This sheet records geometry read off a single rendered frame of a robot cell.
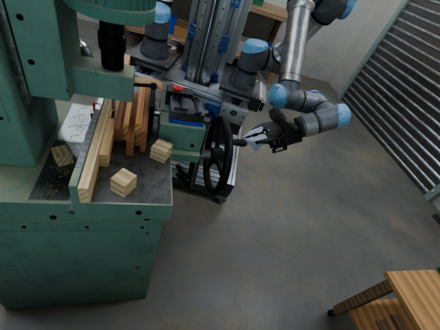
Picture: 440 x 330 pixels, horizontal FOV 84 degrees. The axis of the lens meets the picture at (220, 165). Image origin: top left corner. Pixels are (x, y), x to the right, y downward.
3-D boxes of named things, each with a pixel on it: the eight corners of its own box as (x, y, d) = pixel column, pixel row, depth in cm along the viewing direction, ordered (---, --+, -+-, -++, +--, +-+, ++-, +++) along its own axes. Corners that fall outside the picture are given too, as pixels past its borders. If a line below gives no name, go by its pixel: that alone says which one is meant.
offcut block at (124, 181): (136, 186, 58) (137, 175, 55) (124, 198, 55) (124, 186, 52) (122, 179, 58) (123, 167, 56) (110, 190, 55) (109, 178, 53)
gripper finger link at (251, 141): (243, 157, 84) (270, 150, 83) (241, 145, 79) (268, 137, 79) (241, 151, 86) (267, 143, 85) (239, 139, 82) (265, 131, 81)
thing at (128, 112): (128, 140, 68) (128, 124, 64) (122, 139, 68) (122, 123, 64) (133, 106, 80) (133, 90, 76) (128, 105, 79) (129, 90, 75)
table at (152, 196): (205, 220, 64) (211, 207, 60) (74, 219, 54) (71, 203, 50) (189, 97, 105) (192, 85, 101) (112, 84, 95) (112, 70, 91)
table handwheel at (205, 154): (210, 139, 107) (212, 205, 96) (164, 134, 101) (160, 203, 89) (234, 99, 81) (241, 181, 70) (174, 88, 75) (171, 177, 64)
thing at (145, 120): (145, 152, 66) (147, 131, 62) (139, 152, 66) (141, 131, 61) (148, 101, 84) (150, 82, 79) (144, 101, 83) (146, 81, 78)
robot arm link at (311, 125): (319, 122, 76) (309, 107, 82) (305, 126, 76) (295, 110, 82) (317, 138, 82) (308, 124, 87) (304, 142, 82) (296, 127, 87)
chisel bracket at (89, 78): (131, 107, 65) (133, 78, 59) (72, 99, 60) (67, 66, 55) (134, 93, 70) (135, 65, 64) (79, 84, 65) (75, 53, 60)
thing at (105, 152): (108, 167, 60) (107, 155, 57) (99, 166, 59) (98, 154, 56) (129, 65, 98) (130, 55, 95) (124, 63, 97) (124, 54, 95)
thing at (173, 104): (202, 127, 72) (207, 111, 68) (165, 122, 69) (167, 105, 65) (198, 103, 81) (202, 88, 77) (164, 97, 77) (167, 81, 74)
